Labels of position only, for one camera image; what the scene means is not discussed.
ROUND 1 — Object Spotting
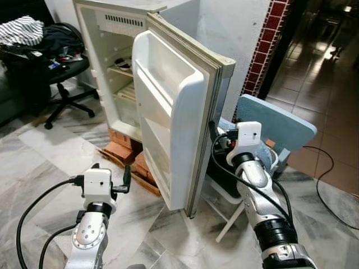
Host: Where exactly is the silver fridge door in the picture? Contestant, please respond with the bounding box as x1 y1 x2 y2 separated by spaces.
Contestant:
132 12 237 219

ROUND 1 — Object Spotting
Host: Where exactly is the small silver fridge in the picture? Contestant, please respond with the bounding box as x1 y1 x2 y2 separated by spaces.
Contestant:
73 0 172 147

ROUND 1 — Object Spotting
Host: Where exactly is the blue denim cloth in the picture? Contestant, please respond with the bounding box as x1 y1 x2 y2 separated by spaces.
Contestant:
218 117 277 170

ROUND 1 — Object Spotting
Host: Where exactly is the light blue plastic chair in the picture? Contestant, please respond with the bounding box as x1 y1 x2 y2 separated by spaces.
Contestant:
234 94 318 170

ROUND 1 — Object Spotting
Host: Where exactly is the black office chair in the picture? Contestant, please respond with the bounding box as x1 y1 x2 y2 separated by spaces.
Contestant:
3 22 98 131

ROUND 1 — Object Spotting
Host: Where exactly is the black clothes pile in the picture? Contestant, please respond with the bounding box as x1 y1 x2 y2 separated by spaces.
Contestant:
40 22 86 58

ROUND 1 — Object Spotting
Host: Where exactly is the black white striped cloth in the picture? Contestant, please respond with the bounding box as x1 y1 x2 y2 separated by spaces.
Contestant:
0 16 45 47

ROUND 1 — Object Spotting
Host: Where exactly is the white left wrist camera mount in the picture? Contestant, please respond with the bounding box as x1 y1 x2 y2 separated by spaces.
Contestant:
83 168 114 203

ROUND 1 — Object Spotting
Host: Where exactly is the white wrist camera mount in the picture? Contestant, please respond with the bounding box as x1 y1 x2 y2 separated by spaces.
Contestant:
234 122 262 159
83 168 114 203

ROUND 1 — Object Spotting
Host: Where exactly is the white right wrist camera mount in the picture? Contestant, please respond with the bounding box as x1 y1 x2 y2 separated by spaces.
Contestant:
234 122 262 159

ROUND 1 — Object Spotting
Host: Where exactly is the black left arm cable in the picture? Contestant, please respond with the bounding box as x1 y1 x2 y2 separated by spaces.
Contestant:
16 175 85 269
38 224 80 269

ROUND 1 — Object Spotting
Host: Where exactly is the short black right arm cable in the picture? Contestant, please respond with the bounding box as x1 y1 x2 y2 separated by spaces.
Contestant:
272 179 293 220

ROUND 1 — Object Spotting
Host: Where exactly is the thin black floor cable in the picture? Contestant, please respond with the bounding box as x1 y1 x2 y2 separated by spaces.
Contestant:
302 146 359 231

